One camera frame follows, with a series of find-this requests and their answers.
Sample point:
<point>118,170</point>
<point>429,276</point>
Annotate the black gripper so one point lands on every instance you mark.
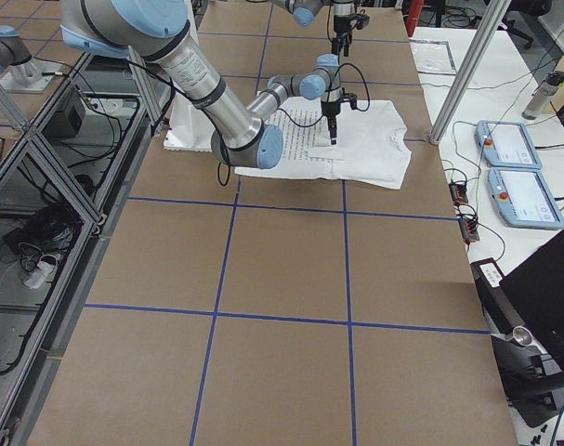
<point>339,23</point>
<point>330,110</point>

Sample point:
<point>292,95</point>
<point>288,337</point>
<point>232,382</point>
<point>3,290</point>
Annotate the white long-sleeve printed shirt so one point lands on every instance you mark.
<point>370,145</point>

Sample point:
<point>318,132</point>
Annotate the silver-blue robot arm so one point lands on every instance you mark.
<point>160,32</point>
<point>304,12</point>

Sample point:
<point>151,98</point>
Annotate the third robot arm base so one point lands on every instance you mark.
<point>21,71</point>

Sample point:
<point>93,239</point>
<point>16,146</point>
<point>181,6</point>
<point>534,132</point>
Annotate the plastic document sleeve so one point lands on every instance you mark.
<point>433,57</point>

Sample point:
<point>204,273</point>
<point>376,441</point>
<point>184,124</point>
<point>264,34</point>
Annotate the small electronics board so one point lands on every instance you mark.
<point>458,193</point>
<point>469,229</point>

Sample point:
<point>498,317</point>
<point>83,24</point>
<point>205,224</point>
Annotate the upper blue teach pendant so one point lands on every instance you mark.
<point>507,144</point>

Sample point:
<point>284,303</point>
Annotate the blue teach pendant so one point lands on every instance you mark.
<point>507,144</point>
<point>523,199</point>

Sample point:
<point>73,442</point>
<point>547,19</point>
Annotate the lower blue teach pendant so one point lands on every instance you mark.
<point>523,199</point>

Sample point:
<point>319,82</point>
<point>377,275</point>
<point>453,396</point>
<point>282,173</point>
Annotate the grey water bottle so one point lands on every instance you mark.
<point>542,95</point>

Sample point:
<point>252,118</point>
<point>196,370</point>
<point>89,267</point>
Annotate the metal cup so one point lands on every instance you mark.
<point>521,337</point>

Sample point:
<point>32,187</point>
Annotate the white power strip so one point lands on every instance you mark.
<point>39,274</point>

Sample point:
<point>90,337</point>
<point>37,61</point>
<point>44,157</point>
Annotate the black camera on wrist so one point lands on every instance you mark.
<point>361,21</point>
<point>351,99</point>

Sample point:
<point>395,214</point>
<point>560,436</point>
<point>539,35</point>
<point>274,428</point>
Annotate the aluminium frame post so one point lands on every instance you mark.
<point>495,11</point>

